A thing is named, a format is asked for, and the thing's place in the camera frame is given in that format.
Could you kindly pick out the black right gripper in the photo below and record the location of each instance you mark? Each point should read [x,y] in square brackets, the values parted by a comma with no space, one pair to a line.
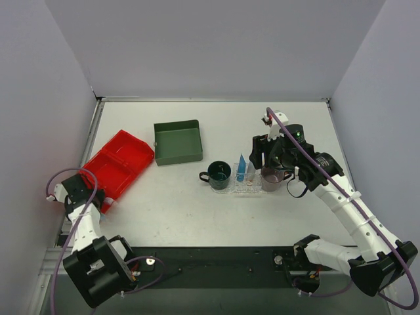
[260,148]

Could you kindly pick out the clear textured acrylic holder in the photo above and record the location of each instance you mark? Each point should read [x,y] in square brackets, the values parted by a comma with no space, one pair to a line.
[242,187]

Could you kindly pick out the aluminium frame rail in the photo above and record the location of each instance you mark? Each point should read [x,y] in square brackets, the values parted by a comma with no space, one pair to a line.
[210,259]

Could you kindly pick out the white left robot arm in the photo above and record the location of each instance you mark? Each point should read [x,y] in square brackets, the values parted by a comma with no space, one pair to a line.
[97,265]

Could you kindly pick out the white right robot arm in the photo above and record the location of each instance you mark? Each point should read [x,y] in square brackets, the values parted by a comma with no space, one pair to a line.
[379,257]

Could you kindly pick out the dark green mug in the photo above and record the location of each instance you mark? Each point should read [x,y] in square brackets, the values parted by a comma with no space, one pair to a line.
[217,175]

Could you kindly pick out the clear textured oval tray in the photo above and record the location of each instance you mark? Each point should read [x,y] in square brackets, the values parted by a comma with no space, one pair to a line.
[228,189]

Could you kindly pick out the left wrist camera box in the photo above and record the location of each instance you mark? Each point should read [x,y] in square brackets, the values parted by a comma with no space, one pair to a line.
[59,194]

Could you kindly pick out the red plastic organizer box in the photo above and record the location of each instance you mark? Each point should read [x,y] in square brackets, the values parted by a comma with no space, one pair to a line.
[118,164]

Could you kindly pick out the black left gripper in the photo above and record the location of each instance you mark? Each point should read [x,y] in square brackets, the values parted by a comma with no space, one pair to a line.
[90,177]

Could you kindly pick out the grey mug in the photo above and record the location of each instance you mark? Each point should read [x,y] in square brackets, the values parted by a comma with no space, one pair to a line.
[271,179]

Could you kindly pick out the green plastic tray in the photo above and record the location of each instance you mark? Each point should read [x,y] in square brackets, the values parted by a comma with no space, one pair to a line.
[177,142]

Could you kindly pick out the blue toothpaste tube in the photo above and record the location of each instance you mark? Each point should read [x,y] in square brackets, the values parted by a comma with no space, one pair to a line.
[241,170]

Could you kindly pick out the white orange toothpaste tube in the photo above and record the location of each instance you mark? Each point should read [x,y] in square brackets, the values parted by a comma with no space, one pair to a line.
[251,169]

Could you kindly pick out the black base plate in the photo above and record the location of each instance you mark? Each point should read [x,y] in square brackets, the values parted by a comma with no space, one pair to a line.
[214,277]

